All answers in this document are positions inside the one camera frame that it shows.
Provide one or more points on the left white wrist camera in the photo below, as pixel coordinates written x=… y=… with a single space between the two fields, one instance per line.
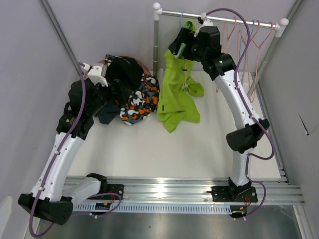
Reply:
x=96 y=73

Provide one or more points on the pink hanger with black shorts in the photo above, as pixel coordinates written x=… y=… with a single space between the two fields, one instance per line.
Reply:
x=227 y=34

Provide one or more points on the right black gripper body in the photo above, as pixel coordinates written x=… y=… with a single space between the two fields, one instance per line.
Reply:
x=191 y=51

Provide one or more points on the camouflage patterned shorts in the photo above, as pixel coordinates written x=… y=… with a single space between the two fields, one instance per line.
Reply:
x=142 y=102

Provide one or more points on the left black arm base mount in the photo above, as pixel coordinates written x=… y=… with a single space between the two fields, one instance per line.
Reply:
x=109 y=193

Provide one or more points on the grey slotted cable duct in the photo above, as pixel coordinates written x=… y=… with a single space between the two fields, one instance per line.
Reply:
x=126 y=207

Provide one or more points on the lime green shorts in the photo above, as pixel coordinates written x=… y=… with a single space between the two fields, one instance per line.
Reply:
x=178 y=88

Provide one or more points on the pink hanger with navy shorts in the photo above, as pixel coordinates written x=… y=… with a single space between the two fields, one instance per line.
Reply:
x=250 y=63

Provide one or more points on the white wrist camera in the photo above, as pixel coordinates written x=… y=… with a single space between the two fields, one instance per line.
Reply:
x=96 y=73
x=204 y=21

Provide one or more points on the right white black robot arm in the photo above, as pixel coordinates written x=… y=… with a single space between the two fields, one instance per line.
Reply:
x=204 y=47

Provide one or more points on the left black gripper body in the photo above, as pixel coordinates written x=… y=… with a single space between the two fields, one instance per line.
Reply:
x=118 y=97

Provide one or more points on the black shorts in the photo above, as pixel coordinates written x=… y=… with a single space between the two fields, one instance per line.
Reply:
x=126 y=69

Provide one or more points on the dark navy shorts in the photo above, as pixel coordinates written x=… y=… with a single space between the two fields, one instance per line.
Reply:
x=107 y=113

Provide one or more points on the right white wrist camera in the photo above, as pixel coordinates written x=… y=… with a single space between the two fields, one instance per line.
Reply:
x=204 y=21

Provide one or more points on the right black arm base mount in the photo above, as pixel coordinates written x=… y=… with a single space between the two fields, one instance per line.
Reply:
x=234 y=193

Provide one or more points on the white metal clothes rack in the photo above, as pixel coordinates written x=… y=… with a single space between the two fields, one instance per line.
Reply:
x=278 y=29

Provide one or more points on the translucent pink plastic basket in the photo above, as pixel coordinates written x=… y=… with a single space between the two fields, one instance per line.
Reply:
x=147 y=72

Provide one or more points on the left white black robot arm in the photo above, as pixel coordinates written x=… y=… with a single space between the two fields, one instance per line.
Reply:
x=48 y=200

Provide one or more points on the aluminium extrusion rail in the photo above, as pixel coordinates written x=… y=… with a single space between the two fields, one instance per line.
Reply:
x=195 y=191

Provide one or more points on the light blue hanger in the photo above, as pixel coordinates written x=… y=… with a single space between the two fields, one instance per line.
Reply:
x=188 y=24

